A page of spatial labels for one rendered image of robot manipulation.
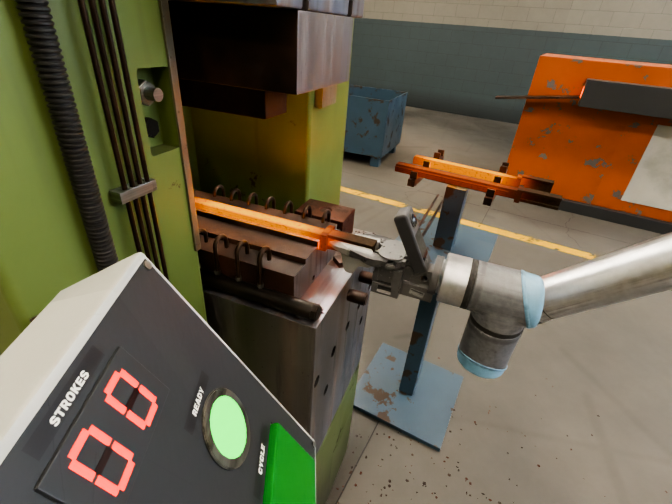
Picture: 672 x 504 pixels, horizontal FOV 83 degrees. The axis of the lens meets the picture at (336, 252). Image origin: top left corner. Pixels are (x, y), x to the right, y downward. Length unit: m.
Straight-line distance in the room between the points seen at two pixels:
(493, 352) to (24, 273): 0.67
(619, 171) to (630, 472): 2.75
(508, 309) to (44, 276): 0.62
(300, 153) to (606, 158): 3.42
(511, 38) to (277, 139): 7.28
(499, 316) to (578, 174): 3.49
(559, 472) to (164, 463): 1.64
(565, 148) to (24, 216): 3.93
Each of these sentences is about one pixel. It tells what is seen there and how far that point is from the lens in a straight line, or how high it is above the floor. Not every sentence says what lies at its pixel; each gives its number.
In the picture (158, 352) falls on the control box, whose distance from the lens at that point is 0.28.
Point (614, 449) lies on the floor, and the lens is 2.00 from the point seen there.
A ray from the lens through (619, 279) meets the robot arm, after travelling 0.78.
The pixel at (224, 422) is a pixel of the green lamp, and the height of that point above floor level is 1.10.
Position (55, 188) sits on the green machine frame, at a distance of 0.47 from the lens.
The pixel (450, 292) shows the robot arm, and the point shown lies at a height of 0.98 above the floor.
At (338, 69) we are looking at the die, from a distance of 0.67.
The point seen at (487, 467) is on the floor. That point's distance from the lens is 1.69.
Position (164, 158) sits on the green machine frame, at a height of 1.19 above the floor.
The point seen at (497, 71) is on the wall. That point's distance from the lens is 8.11.
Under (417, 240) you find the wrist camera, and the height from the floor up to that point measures 1.05.
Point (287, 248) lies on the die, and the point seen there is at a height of 0.99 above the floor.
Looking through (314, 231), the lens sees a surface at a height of 1.01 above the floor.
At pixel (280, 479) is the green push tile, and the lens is 0.36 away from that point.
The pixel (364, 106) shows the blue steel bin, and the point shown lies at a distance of 4.29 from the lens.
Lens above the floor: 1.35
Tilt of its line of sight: 31 degrees down
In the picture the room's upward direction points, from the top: 5 degrees clockwise
